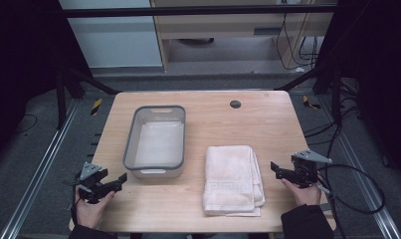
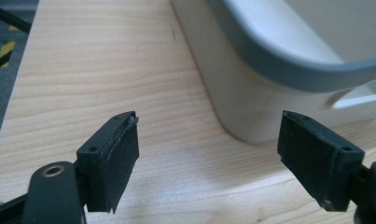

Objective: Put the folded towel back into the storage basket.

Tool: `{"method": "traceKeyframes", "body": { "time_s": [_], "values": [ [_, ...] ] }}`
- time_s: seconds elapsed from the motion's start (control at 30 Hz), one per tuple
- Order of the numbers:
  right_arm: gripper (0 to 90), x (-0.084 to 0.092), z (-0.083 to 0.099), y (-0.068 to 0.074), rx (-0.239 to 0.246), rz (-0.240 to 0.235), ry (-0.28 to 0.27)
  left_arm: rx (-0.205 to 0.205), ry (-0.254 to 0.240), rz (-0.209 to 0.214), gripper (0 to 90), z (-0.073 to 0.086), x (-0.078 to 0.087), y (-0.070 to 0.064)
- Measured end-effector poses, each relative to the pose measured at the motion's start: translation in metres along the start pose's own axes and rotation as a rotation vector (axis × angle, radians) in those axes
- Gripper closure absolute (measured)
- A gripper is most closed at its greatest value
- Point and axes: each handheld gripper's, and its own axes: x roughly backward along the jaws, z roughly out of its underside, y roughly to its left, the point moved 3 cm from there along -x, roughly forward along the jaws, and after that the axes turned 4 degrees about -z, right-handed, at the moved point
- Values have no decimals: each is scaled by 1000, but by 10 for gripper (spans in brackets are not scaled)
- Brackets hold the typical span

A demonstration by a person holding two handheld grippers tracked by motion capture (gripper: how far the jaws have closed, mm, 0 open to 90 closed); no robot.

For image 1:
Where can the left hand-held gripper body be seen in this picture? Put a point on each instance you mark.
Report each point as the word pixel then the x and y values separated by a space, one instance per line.
pixel 90 186

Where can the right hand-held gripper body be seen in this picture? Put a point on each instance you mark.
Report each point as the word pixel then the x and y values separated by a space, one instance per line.
pixel 304 171

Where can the pale pink towel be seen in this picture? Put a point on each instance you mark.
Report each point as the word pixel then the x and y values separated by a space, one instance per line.
pixel 231 181

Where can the grey-rimmed white plastic basin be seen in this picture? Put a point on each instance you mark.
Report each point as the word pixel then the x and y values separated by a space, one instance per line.
pixel 156 142

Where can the person's right hand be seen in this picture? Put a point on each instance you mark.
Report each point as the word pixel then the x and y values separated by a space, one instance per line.
pixel 304 194

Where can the person's left hand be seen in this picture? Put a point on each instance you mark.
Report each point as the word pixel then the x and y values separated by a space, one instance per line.
pixel 90 212

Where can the yellow black striped tape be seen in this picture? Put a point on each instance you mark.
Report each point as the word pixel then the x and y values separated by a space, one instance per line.
pixel 96 106
pixel 309 103

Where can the black metal stand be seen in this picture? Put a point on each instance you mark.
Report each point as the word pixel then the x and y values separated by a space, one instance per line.
pixel 65 86
pixel 327 83

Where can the white cabinet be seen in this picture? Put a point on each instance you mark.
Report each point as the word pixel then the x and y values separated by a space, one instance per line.
pixel 115 40

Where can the light wooden desk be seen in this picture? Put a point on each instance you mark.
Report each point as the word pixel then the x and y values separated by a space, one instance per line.
pixel 221 30

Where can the black horizontal bar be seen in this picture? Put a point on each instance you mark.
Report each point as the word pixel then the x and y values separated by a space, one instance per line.
pixel 194 11

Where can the metal floor rail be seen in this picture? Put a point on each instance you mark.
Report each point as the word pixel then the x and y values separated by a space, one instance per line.
pixel 367 186
pixel 39 172

